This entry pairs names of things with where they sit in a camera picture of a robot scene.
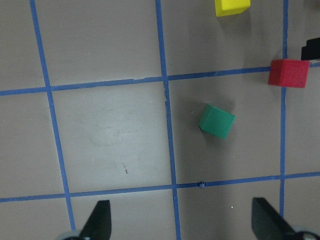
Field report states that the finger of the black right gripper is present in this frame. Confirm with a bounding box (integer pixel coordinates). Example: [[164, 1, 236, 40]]
[[300, 37, 320, 60]]

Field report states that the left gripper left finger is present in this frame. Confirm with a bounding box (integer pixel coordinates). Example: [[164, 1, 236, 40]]
[[79, 200, 111, 240]]

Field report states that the green wooden block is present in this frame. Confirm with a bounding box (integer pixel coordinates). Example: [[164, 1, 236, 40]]
[[198, 104, 236, 139]]

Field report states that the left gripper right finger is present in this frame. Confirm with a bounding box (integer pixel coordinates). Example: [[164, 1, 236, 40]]
[[251, 197, 300, 240]]

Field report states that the yellow wooden block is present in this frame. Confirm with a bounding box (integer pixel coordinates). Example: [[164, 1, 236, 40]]
[[214, 0, 251, 17]]

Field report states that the red wooden block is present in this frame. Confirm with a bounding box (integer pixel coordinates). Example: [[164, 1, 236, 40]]
[[268, 59, 310, 88]]

